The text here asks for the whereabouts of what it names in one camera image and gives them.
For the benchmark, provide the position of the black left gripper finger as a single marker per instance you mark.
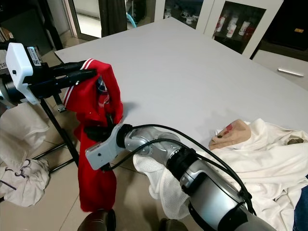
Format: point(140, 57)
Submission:
point(74, 66)
point(82, 77)

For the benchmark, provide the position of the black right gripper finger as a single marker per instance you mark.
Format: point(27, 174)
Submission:
point(92, 133)

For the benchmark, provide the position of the red shirt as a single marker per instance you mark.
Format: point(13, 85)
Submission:
point(96, 183)

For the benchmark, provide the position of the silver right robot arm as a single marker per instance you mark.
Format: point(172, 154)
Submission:
point(211, 187)

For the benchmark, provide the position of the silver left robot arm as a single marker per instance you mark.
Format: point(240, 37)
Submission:
point(10, 91)

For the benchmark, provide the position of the white cloth with hanger drawing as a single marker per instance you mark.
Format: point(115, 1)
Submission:
point(24, 183)

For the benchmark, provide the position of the black clothes rack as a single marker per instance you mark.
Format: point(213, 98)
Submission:
point(60, 139)

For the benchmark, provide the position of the white printed hanging shirt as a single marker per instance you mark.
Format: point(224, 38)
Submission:
point(19, 130)

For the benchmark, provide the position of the grey curtain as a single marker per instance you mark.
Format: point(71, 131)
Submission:
point(112, 17)

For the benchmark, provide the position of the grey left robot leg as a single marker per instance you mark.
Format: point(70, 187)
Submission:
point(96, 220)

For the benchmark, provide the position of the grey robot leg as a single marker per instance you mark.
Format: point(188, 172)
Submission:
point(172, 226)
point(96, 220)

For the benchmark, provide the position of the white folding table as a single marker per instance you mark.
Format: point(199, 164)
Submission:
point(187, 67)

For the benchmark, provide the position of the grey right robot leg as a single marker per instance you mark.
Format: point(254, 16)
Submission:
point(172, 226)

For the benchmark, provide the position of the white glass-door cabinet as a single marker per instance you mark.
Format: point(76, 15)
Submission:
point(207, 9)

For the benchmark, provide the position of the white printed cup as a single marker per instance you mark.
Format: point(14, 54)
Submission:
point(244, 27)
point(222, 23)
point(232, 26)

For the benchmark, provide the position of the white drawer unit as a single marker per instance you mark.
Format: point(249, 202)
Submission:
point(279, 62)

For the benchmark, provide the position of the blue denim jeans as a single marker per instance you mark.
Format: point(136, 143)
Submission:
point(302, 211)

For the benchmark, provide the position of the black TV stand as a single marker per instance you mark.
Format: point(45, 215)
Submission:
point(286, 21)

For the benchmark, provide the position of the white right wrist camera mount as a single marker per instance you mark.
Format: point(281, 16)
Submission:
point(100, 149)

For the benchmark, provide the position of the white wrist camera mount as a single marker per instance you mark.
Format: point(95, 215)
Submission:
point(100, 149)
point(21, 65)

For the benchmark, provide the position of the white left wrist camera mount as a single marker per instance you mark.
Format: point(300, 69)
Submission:
point(21, 65)

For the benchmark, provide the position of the sliding glass door frame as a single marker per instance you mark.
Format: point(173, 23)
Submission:
point(70, 19)

